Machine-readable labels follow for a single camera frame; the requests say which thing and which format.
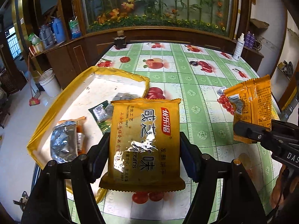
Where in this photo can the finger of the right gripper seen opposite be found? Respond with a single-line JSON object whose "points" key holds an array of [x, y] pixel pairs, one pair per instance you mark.
{"points": [[250, 131]]}

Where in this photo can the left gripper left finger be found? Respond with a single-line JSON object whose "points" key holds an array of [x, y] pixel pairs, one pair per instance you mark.
{"points": [[97, 158]]}

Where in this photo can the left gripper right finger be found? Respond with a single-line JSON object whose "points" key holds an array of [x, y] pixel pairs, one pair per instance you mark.
{"points": [[190, 155]]}

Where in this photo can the orange snack packet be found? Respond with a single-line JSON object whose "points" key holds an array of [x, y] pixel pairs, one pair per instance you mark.
{"points": [[252, 101]]}

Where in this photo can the yellow biscuit packet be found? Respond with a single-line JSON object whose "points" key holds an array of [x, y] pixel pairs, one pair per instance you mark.
{"points": [[144, 153]]}

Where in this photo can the white milk candy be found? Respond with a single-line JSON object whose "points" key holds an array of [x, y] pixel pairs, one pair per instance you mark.
{"points": [[221, 90]]}

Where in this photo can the person's right hand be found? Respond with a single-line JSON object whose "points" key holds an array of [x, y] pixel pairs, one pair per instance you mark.
{"points": [[276, 197]]}

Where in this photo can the silver orange packet in tray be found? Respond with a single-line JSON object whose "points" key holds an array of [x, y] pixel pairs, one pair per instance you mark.
{"points": [[67, 139]]}

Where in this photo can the green silver snack packet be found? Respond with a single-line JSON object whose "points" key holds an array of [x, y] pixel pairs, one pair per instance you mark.
{"points": [[102, 113]]}

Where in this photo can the yellow taped foam tray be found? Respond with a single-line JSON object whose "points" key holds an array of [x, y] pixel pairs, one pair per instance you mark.
{"points": [[92, 87]]}

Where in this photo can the red broom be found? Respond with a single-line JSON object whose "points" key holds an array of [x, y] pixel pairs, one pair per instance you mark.
{"points": [[33, 100]]}

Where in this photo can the white plastic bucket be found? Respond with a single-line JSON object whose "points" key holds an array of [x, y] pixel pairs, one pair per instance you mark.
{"points": [[50, 83]]}

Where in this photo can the dark bottle cap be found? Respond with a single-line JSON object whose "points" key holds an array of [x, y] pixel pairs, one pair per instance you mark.
{"points": [[193, 63]]}

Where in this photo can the white spray bottle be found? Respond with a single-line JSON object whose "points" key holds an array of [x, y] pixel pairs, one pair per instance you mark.
{"points": [[239, 47]]}

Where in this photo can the purple bottle pair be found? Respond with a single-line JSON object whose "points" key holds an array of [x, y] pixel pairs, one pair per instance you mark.
{"points": [[249, 40]]}

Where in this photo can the dark glass jar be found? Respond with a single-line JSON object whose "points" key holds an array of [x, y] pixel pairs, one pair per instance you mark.
{"points": [[120, 40]]}

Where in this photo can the green labelled plastic bottle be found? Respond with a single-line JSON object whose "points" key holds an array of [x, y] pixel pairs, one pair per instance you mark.
{"points": [[74, 28]]}

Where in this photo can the grey kettle jug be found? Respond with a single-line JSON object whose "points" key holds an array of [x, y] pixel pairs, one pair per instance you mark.
{"points": [[46, 36]]}

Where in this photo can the flower mural glass panel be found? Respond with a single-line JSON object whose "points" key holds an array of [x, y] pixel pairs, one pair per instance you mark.
{"points": [[205, 15]]}

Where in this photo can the blue thermos jug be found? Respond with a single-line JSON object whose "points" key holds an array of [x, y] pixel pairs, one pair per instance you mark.
{"points": [[58, 30]]}

